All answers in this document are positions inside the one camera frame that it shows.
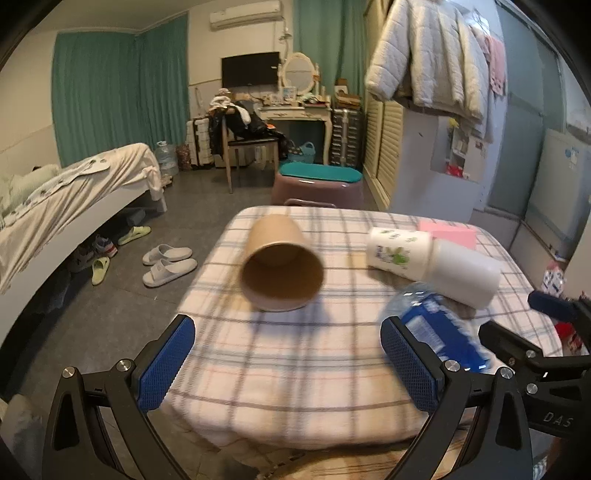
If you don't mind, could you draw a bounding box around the blue label clear plastic cup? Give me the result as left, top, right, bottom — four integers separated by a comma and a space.
381, 282, 491, 373

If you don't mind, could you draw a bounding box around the white paper cup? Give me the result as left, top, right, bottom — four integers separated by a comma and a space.
423, 239, 501, 309

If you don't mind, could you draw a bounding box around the white floral printed cup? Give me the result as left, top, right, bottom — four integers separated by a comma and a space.
366, 227, 433, 281

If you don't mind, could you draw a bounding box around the brown paper cup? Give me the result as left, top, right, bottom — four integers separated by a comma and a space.
238, 214, 325, 312

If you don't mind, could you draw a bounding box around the white printed plastic bag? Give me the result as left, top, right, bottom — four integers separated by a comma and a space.
540, 262, 565, 297

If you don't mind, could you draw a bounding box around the white refrigerator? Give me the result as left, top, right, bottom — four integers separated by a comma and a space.
525, 129, 590, 259

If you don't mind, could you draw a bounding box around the green slipper near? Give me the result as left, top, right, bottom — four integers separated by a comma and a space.
91, 256, 110, 286

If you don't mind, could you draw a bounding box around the green slipper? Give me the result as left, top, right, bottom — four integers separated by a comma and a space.
91, 256, 110, 286
117, 226, 151, 246

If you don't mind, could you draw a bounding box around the white slipper near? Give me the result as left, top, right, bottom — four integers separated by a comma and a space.
142, 258, 198, 288

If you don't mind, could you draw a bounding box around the white slipper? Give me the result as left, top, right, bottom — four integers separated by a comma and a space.
142, 258, 198, 288
142, 244, 192, 266

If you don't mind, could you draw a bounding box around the white slipper far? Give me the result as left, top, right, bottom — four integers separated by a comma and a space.
142, 244, 192, 266

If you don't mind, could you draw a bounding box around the green slipper far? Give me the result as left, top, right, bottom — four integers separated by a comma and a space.
117, 226, 151, 246

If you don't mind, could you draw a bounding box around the plaid checkered tablecloth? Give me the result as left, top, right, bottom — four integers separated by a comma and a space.
158, 204, 565, 451

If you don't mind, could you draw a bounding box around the bed with beige bedding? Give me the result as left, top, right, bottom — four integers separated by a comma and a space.
1, 143, 166, 338

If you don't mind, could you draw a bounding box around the white wardrobe cabinet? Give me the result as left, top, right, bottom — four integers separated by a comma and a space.
361, 0, 495, 222

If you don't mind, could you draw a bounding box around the large water jug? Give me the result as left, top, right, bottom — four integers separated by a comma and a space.
154, 141, 179, 177

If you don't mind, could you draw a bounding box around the white suitcase behind chair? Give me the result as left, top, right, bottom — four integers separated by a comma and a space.
185, 117, 214, 168

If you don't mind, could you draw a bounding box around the pink hanging garment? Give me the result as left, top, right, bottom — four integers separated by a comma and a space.
484, 35, 507, 96

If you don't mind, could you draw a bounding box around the purple stool with teal cushion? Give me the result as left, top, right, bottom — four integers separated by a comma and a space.
270, 162, 363, 210

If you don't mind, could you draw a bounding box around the wooden chair with clothes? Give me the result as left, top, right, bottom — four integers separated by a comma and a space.
207, 88, 288, 193

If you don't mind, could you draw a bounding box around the silver ribbed suitcase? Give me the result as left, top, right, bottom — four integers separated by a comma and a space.
329, 108, 363, 169

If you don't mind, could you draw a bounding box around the white puffer jacket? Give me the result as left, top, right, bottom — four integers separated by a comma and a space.
365, 1, 489, 123

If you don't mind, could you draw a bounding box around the teal plastic basket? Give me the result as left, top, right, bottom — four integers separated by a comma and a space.
287, 142, 315, 164

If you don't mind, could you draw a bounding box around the teal curtain left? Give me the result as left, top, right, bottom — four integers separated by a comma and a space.
51, 15, 189, 166

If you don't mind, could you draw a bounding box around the teal curtain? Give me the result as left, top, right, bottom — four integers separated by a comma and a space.
293, 0, 367, 96
51, 15, 189, 166

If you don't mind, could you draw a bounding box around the white vanity dressing table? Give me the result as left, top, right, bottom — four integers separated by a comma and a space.
257, 103, 332, 165

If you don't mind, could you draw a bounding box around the oval vanity mirror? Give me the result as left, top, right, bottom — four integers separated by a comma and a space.
280, 52, 318, 95

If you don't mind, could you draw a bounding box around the teal curtain right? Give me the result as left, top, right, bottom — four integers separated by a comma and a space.
293, 0, 367, 96

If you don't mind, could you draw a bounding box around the white air conditioner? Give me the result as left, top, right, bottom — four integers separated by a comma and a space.
209, 1, 283, 30

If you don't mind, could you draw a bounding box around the black wall television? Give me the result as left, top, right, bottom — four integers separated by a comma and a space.
221, 51, 280, 88

